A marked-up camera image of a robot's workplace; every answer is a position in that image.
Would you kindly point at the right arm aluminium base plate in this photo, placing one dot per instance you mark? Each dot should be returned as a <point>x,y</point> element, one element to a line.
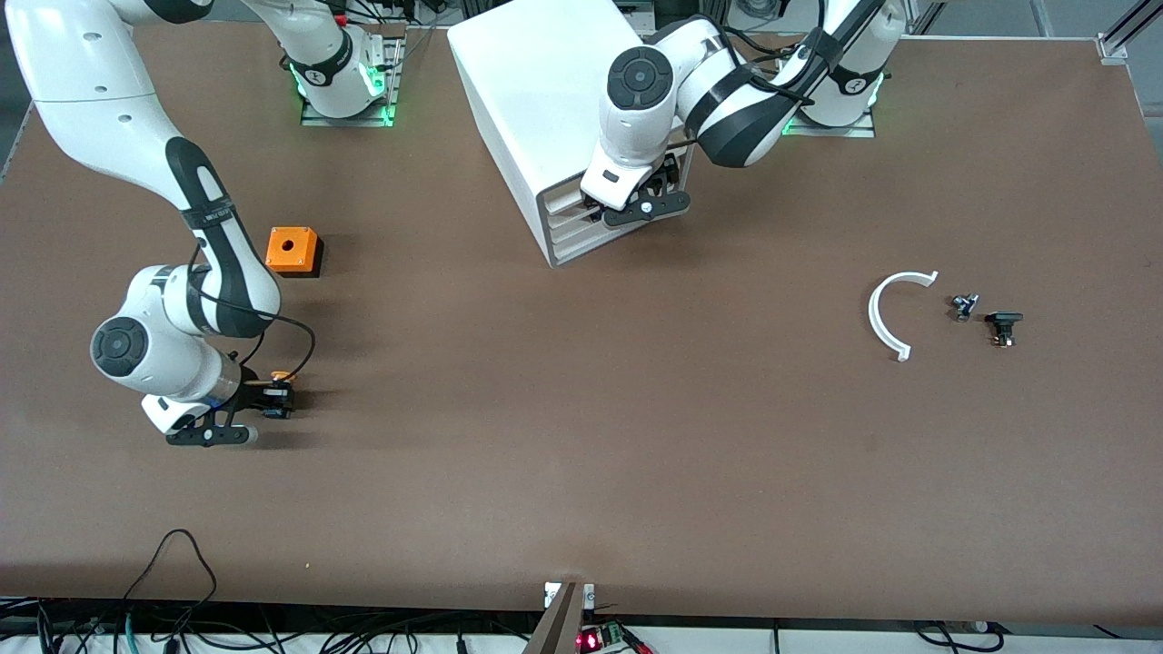
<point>318,120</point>

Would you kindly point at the aluminium frame profile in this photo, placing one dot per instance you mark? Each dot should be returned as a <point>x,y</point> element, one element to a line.
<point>1116,44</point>

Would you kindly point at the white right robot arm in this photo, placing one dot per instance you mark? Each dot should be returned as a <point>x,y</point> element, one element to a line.
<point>82,82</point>

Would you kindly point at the white curved plastic arc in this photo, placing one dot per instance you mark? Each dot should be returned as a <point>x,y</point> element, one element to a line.
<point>872,312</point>

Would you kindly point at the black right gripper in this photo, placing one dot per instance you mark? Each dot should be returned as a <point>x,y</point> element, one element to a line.
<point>253,394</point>

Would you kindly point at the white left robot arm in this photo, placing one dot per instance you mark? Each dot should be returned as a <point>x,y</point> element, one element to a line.
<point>636,123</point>

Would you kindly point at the left arm aluminium base plate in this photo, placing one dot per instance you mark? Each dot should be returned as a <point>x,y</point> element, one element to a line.
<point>854,132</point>

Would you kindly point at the small black plastic part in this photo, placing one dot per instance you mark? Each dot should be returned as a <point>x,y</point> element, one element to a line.
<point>1003,320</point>

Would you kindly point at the small metal part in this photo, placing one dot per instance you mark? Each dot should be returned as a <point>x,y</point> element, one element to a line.
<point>963,307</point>

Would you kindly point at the orange black button box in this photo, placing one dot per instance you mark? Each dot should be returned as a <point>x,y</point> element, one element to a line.
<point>291,247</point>

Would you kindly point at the circuit board with red light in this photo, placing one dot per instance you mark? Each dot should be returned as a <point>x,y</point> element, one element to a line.
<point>591,640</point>

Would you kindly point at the silver corner bracket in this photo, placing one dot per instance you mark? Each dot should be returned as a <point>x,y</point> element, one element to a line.
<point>552,595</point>
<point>589,596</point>

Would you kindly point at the aluminium camera mast profile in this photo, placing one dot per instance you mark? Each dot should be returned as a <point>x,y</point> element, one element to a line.
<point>559,627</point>

